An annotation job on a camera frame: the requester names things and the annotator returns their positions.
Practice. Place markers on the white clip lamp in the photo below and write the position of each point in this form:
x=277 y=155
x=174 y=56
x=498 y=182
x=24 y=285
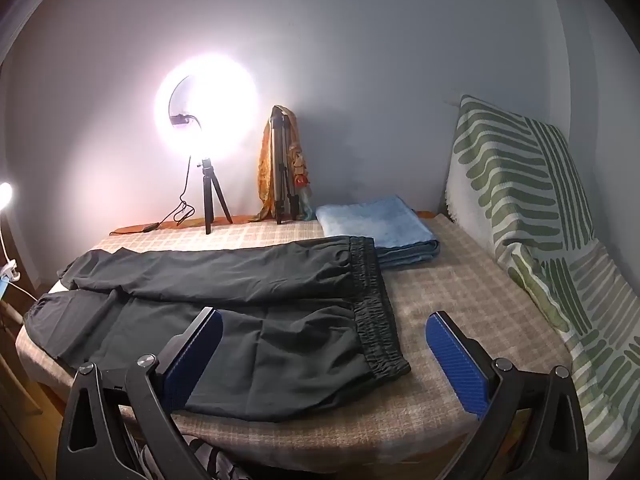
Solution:
x=4 y=195

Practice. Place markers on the black pants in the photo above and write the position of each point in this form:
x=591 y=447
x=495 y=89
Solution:
x=275 y=300

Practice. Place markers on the silver folded tripod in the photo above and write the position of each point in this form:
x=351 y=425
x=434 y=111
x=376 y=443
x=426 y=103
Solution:
x=279 y=160

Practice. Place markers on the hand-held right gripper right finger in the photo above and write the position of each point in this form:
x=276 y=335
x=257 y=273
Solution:
x=457 y=365

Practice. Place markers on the striped clothing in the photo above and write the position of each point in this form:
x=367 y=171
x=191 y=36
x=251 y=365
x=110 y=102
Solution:
x=215 y=465

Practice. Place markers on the wooden bed edge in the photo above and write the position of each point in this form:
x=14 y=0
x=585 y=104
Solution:
x=130 y=229

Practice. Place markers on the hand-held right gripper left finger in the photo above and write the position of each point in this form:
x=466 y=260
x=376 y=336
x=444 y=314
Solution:
x=195 y=360

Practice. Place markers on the folded light blue towel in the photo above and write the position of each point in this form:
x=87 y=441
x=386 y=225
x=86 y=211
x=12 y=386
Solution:
x=370 y=220

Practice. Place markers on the black tripod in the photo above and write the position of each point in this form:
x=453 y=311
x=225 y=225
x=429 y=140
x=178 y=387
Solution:
x=207 y=195

